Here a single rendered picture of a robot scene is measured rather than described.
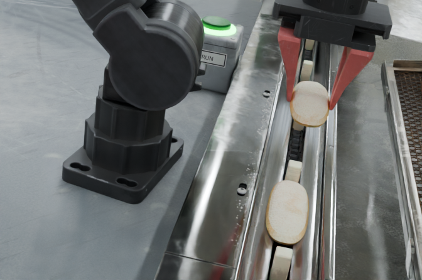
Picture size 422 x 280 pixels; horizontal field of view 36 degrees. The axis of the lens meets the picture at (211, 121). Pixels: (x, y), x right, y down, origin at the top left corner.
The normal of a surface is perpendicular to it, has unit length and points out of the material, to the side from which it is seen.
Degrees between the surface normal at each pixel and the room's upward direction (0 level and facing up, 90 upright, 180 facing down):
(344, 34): 90
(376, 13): 0
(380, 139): 0
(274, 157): 0
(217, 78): 90
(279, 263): 90
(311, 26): 90
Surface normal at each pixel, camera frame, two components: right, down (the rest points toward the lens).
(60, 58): 0.15, -0.88
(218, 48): -0.18, 0.43
